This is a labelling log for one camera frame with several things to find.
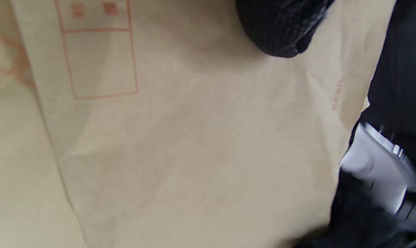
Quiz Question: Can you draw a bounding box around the person's left hand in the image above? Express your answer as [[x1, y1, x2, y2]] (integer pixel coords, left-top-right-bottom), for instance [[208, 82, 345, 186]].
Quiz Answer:
[[235, 0, 336, 58]]

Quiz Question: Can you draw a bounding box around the person's right hand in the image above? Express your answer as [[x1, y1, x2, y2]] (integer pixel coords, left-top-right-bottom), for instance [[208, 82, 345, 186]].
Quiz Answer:
[[294, 0, 416, 248]]

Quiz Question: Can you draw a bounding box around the pile of brown envelopes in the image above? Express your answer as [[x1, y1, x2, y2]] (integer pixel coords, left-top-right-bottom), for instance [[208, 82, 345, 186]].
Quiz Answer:
[[0, 0, 398, 248]]

